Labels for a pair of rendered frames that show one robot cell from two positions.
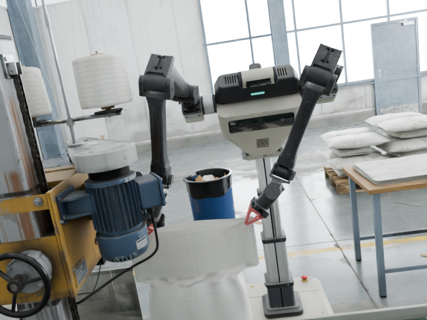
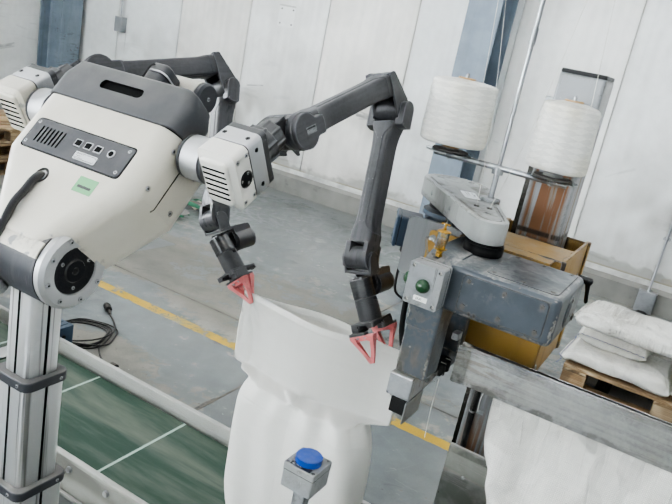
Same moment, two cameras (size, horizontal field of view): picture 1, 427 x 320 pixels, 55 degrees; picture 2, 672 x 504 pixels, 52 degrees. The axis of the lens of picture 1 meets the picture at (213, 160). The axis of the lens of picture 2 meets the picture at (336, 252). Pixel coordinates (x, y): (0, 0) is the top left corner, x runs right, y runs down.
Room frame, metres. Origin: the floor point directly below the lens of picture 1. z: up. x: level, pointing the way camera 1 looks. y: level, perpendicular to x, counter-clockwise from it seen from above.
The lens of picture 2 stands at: (3.02, 0.78, 1.72)
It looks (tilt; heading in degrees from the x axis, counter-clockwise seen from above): 17 degrees down; 203
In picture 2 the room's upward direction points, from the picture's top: 12 degrees clockwise
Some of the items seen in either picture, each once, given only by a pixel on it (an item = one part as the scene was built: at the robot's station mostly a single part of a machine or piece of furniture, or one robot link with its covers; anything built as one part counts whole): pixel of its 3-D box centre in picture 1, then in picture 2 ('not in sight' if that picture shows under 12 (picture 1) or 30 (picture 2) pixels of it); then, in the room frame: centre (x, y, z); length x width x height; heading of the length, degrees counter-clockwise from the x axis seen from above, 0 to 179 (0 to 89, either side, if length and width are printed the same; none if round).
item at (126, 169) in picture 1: (108, 171); not in sight; (1.18, 0.31, 1.35); 0.12 x 0.12 x 0.04
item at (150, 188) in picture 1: (149, 194); (406, 232); (1.22, 0.21, 1.25); 0.10 x 0.08 x 0.12; 21
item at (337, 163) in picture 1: (358, 160); not in sight; (4.63, -1.68, 0.33); 0.66 x 0.43 x 0.13; 86
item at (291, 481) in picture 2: not in sight; (306, 472); (1.79, 0.30, 0.81); 0.08 x 0.08 x 0.06; 86
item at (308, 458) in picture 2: not in sight; (308, 460); (1.79, 0.30, 0.84); 0.06 x 0.06 x 0.02
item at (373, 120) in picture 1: (396, 119); not in sight; (5.01, -2.32, 0.69); 0.66 x 0.42 x 0.13; 83
